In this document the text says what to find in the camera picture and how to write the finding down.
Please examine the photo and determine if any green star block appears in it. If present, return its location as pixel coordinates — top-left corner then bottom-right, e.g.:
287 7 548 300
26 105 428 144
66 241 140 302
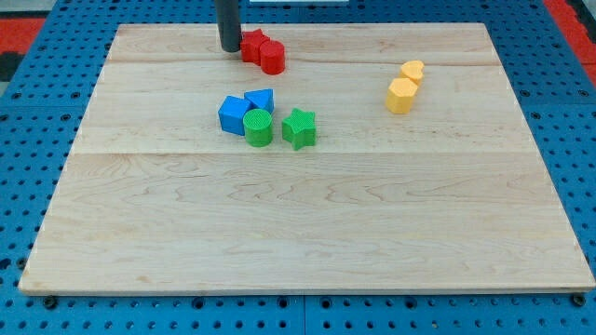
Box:
282 108 317 151

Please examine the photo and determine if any blue triangle block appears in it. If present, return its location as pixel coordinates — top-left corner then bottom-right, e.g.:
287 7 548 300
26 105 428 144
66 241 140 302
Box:
244 88 275 114

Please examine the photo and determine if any yellow hexagon block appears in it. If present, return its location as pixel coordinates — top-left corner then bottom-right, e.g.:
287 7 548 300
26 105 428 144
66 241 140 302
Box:
386 78 418 114

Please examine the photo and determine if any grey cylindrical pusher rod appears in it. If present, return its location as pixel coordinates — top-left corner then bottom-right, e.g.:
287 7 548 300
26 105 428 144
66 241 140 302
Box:
214 0 242 53

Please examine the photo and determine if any green cylinder block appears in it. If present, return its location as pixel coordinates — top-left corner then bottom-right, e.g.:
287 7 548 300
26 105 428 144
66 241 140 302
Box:
242 109 273 147

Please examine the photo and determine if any red cylinder block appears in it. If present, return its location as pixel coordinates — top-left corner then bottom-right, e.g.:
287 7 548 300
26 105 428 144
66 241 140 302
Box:
259 40 285 75

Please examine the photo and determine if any yellow heart block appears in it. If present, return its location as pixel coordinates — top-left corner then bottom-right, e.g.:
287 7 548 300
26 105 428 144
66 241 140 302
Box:
400 60 425 86

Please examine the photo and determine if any wooden board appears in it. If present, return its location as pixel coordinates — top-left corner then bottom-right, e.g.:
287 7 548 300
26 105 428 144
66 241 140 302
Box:
19 23 595 296

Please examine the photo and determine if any red star block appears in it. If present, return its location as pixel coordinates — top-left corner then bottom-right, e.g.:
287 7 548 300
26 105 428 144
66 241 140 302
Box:
240 29 270 65

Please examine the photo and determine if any blue cube block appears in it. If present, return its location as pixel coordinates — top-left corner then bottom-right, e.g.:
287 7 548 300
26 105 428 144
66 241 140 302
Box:
218 96 252 136

